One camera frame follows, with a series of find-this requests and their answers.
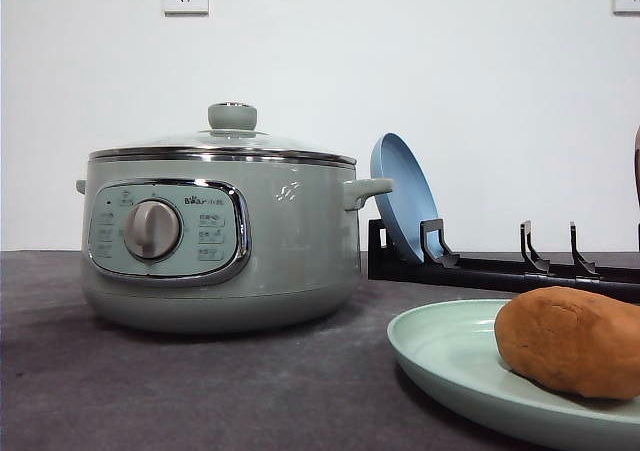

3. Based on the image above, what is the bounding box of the grey table cloth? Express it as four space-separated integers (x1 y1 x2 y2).
0 250 545 451

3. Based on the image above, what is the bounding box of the pink plate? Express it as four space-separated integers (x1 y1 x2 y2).
633 125 640 208

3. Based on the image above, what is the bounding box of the blue plate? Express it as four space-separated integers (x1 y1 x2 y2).
370 132 443 263

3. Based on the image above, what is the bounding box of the black dish rack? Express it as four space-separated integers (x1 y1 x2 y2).
368 219 640 295

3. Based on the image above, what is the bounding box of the green electric steamer pot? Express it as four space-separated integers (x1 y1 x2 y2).
75 161 393 334

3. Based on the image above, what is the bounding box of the glass lid with green knob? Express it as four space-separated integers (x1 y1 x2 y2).
88 103 357 164

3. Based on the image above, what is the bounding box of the green plate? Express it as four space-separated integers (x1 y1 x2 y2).
388 299 640 451

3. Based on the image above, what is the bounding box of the brown potato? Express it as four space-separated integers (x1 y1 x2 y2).
494 286 640 399

